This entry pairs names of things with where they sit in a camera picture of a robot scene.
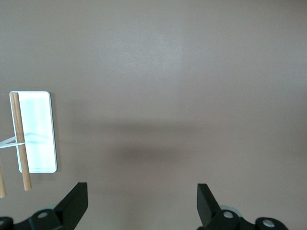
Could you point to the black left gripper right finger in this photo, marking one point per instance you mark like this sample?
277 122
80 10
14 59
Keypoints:
216 218

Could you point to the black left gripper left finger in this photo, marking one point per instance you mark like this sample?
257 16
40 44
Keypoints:
60 215

